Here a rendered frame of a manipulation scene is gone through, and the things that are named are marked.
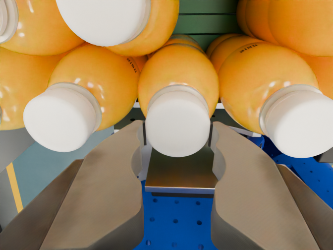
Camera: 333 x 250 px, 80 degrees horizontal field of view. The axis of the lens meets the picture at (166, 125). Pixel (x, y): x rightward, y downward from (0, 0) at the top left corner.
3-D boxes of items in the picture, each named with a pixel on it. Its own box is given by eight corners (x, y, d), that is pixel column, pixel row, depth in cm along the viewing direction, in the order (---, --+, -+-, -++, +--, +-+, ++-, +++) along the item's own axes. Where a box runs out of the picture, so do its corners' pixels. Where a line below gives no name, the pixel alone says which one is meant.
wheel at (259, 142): (239, 165, 30) (251, 170, 29) (244, 140, 28) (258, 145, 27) (249, 151, 33) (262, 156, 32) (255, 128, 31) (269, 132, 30)
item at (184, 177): (155, 142, 35) (145, 201, 24) (155, 130, 34) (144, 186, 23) (213, 143, 34) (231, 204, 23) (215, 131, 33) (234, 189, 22)
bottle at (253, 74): (258, 71, 30) (354, 138, 14) (213, 90, 32) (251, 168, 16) (246, 24, 27) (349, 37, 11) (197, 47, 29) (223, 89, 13)
